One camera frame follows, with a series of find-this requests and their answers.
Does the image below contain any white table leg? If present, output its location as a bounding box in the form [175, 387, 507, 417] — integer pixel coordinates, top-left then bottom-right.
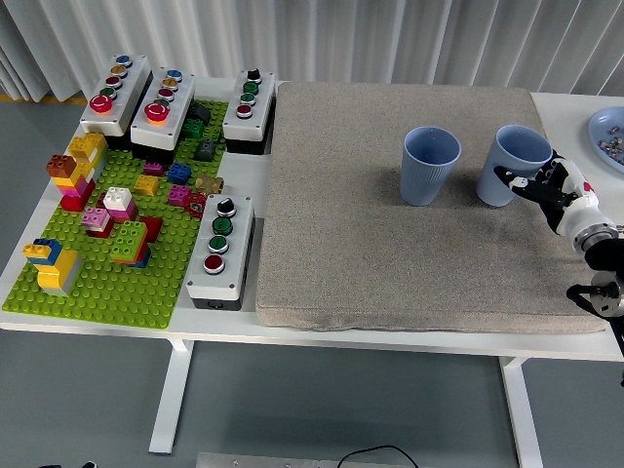
[148, 339, 195, 456]
[500, 356, 544, 468]

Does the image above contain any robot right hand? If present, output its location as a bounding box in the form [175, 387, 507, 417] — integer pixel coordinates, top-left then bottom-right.
[492, 150, 616, 239]

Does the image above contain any brass pipe fitting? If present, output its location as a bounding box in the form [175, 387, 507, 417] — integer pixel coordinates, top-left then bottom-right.
[195, 175, 225, 197]

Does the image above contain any white pink brick stack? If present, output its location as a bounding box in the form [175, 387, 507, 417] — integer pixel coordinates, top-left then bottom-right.
[101, 186, 139, 223]

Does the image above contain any blue plate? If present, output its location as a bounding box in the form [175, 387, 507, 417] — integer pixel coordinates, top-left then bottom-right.
[588, 106, 624, 176]

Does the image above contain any white pleated curtain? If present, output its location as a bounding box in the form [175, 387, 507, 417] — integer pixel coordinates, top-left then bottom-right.
[0, 0, 624, 104]

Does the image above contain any pink red brick stack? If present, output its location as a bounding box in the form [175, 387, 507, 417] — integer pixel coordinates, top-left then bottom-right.
[81, 206, 116, 240]

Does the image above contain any yellow white brick stack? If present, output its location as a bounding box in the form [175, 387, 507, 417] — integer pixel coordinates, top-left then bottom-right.
[67, 132, 109, 182]

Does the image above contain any green-topped brick stack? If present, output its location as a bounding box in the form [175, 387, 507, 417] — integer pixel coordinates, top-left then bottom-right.
[109, 219, 151, 269]

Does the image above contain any dark grey sloped brick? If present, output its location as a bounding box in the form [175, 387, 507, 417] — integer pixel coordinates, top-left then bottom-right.
[186, 102, 213, 124]

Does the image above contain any four-button control box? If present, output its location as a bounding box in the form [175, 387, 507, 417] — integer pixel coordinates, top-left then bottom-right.
[221, 67, 277, 156]
[185, 193, 256, 312]

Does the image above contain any brown-topped brick tower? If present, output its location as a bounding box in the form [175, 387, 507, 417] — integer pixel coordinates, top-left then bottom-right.
[45, 154, 97, 213]

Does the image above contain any grey-brown fabric mat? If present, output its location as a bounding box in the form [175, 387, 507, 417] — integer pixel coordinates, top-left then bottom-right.
[254, 80, 610, 335]

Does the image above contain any yellow blue brick tower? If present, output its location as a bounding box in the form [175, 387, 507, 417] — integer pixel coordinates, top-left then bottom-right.
[22, 238, 85, 297]

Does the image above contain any blue ribbed cup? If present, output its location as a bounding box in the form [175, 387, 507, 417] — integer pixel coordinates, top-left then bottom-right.
[476, 125, 555, 209]
[399, 126, 462, 208]

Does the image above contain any five-button control box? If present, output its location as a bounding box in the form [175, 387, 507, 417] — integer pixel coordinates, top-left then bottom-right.
[79, 53, 153, 150]
[130, 66, 197, 165]

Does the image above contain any red valve handwheel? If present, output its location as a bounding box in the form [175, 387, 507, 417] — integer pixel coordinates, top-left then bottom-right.
[183, 192, 210, 216]

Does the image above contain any black cable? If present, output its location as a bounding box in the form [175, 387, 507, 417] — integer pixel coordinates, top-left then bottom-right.
[338, 444, 418, 468]

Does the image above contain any small metal nuts pile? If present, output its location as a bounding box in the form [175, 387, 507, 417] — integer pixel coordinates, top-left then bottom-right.
[598, 137, 624, 163]

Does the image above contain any green studded baseplate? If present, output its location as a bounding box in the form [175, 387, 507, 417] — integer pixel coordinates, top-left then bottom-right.
[2, 99, 230, 332]

